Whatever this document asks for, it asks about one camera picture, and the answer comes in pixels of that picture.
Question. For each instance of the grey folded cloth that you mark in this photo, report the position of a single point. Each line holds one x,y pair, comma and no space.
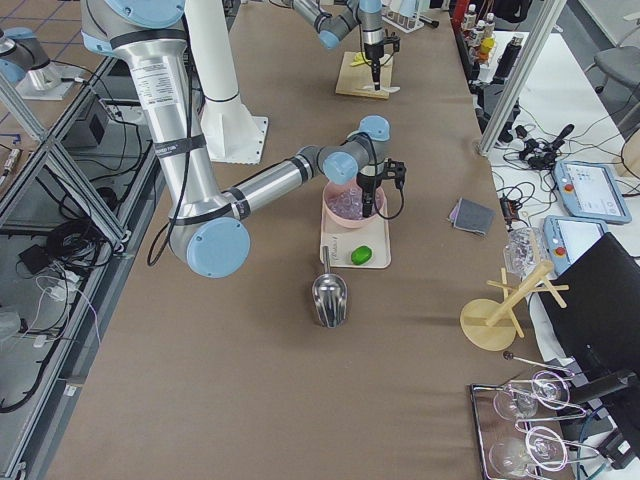
471,217

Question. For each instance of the metal ice scoop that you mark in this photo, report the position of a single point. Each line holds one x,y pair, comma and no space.
330,294

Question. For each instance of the lower wine glass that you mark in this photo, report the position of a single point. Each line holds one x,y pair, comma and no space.
540,452

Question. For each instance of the clear plastic container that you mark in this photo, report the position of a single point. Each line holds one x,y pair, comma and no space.
524,250

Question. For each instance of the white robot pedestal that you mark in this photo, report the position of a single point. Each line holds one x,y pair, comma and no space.
232,134

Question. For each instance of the wooden cup stand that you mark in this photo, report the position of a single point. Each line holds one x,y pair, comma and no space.
493,326

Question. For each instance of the aluminium frame post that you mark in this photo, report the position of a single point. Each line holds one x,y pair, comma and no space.
533,46

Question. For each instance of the upper wine glass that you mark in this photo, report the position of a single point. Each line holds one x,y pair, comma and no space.
520,399

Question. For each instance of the lower teach pendant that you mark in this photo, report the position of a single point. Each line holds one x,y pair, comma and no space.
568,238

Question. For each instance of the green pepper toy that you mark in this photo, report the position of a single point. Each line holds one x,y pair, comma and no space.
361,255

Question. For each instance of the wooden cutting board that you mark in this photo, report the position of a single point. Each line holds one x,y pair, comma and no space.
351,79

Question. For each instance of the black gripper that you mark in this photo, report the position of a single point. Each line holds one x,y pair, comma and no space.
373,55
366,187

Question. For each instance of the upper teach pendant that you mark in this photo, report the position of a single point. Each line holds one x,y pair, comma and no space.
588,190

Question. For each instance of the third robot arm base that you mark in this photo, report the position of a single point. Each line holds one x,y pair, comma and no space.
25,64

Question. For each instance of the pink bowl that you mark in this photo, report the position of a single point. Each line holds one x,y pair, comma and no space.
376,217

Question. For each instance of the white wire dish rack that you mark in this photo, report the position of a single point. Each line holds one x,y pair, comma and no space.
407,15

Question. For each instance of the clear ice cubes pile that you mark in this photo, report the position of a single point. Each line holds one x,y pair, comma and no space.
344,203

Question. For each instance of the wine glass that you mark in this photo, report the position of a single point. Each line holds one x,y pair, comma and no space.
520,399
540,452

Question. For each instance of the black wire glass rack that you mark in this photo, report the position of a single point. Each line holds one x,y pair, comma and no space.
517,426

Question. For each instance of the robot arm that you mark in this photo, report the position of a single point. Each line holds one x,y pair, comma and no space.
365,15
180,60

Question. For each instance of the beige serving tray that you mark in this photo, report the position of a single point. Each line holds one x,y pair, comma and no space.
343,241

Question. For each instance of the white ceramic spoon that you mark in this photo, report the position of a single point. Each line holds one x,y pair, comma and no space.
381,89

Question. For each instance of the teach pendant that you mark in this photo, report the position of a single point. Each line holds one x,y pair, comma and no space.
588,190
568,238

